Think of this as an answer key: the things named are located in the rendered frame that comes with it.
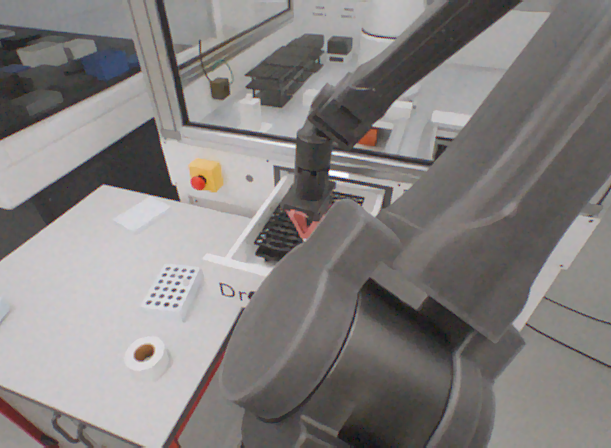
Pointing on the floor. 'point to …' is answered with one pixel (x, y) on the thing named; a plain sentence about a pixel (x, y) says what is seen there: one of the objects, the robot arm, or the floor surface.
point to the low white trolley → (109, 331)
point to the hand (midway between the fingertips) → (305, 232)
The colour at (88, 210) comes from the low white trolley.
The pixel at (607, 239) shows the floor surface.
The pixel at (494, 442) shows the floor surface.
